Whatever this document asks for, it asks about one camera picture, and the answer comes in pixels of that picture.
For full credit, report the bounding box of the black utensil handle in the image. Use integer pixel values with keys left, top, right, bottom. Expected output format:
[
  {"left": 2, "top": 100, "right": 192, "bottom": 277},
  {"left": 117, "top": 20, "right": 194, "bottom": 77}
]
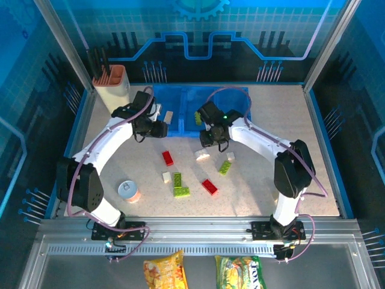
[
  {"left": 86, "top": 49, "right": 98, "bottom": 82},
  {"left": 100, "top": 45, "right": 111, "bottom": 76},
  {"left": 93, "top": 47, "right": 105, "bottom": 79}
]

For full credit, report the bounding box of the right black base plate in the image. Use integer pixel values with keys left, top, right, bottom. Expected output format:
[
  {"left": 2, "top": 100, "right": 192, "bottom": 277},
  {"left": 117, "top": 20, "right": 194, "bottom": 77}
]
[{"left": 251, "top": 221, "right": 306, "bottom": 241}]

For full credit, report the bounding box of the purple cable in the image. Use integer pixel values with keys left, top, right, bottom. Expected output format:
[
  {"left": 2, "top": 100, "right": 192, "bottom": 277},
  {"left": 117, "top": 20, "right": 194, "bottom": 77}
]
[
  {"left": 206, "top": 86, "right": 328, "bottom": 263},
  {"left": 66, "top": 86, "right": 155, "bottom": 262}
]

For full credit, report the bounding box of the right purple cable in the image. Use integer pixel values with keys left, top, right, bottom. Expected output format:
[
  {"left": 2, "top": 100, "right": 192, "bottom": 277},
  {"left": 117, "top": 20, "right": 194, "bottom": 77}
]
[{"left": 206, "top": 86, "right": 328, "bottom": 263}]

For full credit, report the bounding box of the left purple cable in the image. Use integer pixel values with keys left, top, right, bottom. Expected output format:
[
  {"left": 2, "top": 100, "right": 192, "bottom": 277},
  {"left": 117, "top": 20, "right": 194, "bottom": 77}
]
[{"left": 66, "top": 86, "right": 155, "bottom": 262}]

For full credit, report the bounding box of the aluminium frame post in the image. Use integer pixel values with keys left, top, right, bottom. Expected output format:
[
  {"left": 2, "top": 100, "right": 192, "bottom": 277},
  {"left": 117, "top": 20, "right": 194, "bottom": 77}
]
[
  {"left": 32, "top": 0, "right": 97, "bottom": 95},
  {"left": 302, "top": 0, "right": 361, "bottom": 93}
]

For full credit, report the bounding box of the right aluminium frame post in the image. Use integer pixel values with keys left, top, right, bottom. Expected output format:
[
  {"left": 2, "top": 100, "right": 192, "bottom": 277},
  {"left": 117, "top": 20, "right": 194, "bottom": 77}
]
[{"left": 302, "top": 0, "right": 361, "bottom": 93}]

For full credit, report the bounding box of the slotted metal strip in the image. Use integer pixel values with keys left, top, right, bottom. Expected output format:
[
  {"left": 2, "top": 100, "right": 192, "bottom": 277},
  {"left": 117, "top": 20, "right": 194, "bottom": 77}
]
[{"left": 47, "top": 244, "right": 276, "bottom": 255}]

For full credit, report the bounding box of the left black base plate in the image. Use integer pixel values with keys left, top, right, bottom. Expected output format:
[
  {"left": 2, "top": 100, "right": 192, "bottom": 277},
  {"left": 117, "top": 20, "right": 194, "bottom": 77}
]
[{"left": 91, "top": 222, "right": 147, "bottom": 241}]

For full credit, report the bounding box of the tin can with pink label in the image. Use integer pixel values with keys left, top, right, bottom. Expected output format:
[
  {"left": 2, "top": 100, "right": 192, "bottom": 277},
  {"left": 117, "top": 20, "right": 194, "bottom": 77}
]
[{"left": 117, "top": 179, "right": 142, "bottom": 205}]

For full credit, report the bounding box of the wide green lego brick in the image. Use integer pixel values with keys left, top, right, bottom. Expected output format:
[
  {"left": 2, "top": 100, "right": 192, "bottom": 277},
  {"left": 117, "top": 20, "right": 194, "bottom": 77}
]
[{"left": 173, "top": 186, "right": 191, "bottom": 199}]

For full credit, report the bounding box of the blue three-compartment bin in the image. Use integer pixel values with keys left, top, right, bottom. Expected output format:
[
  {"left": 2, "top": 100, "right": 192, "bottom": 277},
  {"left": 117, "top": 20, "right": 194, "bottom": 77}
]
[{"left": 152, "top": 85, "right": 252, "bottom": 138}]

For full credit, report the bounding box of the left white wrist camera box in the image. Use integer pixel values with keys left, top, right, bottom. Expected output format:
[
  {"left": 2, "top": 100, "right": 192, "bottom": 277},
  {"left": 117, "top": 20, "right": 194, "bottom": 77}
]
[{"left": 150, "top": 103, "right": 164, "bottom": 122}]

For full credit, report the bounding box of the cream holder with pink rim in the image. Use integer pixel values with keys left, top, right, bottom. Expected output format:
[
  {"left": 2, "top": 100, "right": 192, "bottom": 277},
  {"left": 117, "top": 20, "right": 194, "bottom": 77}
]
[{"left": 91, "top": 64, "right": 132, "bottom": 114}]

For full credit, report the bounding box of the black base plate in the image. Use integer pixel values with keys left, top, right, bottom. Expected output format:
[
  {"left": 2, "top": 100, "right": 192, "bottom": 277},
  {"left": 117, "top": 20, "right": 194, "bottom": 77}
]
[
  {"left": 91, "top": 222, "right": 147, "bottom": 241},
  {"left": 251, "top": 221, "right": 306, "bottom": 241}
]

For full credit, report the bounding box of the left aluminium frame post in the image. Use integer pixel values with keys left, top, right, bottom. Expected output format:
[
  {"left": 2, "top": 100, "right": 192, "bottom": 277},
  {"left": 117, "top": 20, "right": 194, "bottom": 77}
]
[{"left": 32, "top": 0, "right": 97, "bottom": 95}]

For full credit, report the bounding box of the aluminium front rail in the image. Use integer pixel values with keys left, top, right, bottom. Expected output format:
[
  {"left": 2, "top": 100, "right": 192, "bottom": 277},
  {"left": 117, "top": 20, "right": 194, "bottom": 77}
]
[{"left": 35, "top": 216, "right": 366, "bottom": 256}]

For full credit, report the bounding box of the yellow snack bag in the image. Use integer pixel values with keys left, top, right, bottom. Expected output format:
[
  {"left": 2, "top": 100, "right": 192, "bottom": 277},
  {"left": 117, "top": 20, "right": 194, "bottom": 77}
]
[{"left": 143, "top": 249, "right": 189, "bottom": 289}]

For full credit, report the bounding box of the green snack bag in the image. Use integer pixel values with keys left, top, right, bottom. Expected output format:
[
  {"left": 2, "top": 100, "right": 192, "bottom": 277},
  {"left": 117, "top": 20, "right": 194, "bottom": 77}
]
[{"left": 215, "top": 255, "right": 268, "bottom": 289}]

